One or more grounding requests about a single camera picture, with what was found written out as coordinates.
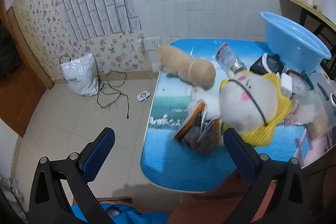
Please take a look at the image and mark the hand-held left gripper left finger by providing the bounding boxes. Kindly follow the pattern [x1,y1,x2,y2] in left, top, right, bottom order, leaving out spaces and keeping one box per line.
[28,127,116,224]

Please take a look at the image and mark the white wall socket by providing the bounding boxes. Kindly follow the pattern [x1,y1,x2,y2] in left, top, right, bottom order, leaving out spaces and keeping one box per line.
[143,36,160,51]

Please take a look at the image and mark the black floor cable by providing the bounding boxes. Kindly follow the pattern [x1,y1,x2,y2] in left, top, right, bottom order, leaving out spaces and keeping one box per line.
[97,70,130,119]

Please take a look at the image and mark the clear plastic bag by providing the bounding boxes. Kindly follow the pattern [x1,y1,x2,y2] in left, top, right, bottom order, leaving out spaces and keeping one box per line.
[286,90,331,127]

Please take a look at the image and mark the white fluffy plush toy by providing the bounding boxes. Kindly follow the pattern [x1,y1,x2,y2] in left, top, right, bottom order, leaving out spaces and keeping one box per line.
[188,87,221,119]

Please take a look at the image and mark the clear plastic bottle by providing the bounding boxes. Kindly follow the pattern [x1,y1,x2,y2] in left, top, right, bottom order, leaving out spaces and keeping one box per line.
[215,43,247,75]

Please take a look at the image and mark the white charger plug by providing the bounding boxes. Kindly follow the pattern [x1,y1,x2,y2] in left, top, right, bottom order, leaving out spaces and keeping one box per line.
[280,72,296,92]

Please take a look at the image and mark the wooden door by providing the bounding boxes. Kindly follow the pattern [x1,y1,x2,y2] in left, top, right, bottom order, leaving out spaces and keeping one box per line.
[0,0,54,138]

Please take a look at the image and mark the orange snack packet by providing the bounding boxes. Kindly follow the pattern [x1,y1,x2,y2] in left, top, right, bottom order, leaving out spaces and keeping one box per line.
[173,101,223,155]

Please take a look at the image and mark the teal packet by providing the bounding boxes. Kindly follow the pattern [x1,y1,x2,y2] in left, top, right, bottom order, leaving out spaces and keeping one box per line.
[302,72,315,90]

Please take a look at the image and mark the blue plastic basin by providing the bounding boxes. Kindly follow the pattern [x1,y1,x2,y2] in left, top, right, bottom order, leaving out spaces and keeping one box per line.
[260,11,332,77]

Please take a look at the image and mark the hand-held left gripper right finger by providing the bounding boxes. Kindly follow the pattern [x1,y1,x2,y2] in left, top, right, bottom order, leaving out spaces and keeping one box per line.
[223,127,311,224]

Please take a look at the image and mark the wooden side table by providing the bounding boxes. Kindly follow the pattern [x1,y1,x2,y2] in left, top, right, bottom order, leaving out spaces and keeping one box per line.
[279,0,336,77]

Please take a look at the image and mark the landscape printed desktop table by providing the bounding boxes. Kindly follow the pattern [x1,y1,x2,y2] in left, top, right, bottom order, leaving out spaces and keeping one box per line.
[140,38,336,193]

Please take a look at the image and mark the white power strip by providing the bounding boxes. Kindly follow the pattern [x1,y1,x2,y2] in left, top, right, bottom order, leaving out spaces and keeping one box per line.
[136,91,151,102]

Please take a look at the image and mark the white plastic shopping bag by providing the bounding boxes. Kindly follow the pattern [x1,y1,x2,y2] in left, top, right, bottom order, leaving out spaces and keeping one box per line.
[59,53,100,97]

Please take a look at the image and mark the yellow white sun plush toy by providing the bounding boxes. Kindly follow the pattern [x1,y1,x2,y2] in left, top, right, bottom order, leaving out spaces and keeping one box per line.
[219,69,293,147]

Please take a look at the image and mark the black power adapter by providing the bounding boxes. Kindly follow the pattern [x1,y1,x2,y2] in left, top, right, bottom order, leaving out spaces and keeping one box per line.
[249,53,282,74]

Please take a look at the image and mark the beige plush toy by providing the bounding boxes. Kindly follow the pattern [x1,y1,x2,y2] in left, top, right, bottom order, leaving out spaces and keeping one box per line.
[157,45,216,90]

